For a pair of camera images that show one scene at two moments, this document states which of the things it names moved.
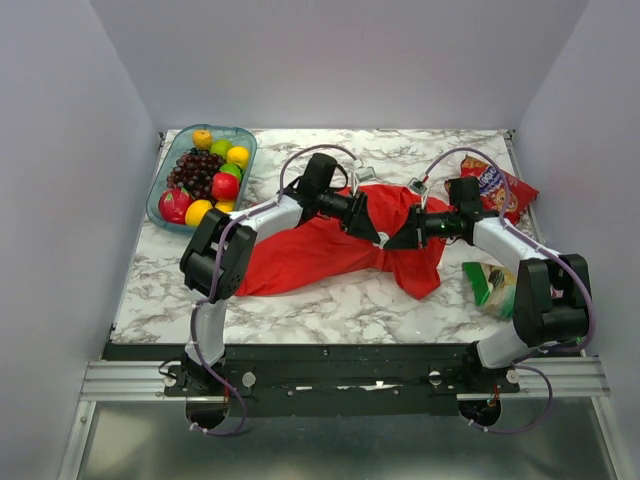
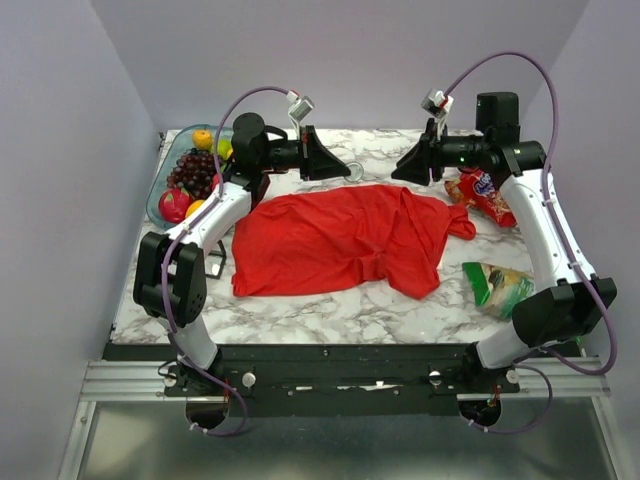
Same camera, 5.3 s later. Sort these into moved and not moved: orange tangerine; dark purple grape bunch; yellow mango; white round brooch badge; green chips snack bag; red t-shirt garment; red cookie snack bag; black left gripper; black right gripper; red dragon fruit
Moved: white round brooch badge; black right gripper; red t-shirt garment; black left gripper
Not moved: green chips snack bag; yellow mango; red cookie snack bag; orange tangerine; dark purple grape bunch; red dragon fruit
